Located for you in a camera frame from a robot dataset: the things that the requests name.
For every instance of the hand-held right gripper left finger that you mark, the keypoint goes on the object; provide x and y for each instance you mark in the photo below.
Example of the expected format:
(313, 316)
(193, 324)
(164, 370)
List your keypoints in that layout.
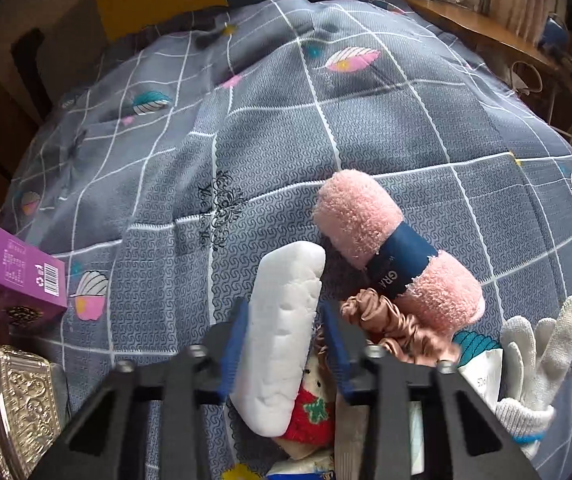
(233, 350)

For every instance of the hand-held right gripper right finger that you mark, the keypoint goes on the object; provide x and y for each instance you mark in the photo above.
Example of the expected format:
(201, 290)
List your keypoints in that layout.
(338, 355)

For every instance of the white foam pad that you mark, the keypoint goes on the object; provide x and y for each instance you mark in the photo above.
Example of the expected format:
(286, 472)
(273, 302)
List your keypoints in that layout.
(281, 320)

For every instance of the red patterned sock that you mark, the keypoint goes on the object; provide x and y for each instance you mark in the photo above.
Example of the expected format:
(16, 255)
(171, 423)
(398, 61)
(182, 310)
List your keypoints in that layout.
(311, 410)

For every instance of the brown satin scrunchie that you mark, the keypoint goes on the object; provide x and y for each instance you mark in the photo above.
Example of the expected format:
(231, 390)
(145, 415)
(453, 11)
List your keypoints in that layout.
(400, 327)

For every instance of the pink towel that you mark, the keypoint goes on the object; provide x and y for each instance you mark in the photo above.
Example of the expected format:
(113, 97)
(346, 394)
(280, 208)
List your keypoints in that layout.
(355, 210)

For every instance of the white knit work glove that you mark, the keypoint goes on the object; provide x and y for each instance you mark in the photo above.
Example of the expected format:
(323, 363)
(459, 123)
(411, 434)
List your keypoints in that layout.
(530, 360)

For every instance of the white plastic packet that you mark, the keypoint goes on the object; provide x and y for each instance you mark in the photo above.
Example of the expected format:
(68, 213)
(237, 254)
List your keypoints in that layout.
(485, 375)

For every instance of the gold embossed tissue box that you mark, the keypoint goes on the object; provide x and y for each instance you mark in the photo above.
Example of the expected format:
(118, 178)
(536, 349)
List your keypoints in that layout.
(26, 400)

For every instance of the grey checked quilt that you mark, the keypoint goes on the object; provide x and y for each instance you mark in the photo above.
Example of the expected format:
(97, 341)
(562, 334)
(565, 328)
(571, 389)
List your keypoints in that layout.
(266, 135)

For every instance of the purple cardboard box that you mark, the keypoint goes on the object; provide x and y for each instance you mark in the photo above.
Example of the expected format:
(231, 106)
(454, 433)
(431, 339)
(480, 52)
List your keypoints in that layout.
(16, 265)

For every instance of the wooden wardrobe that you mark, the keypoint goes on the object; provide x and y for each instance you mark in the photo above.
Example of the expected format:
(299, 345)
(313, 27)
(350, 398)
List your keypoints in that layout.
(66, 35)

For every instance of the wooden desk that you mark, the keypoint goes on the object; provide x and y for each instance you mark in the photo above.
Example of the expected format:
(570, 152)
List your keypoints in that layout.
(465, 15)

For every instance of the blue cup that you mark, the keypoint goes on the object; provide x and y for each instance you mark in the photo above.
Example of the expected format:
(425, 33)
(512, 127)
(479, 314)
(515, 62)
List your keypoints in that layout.
(554, 35)

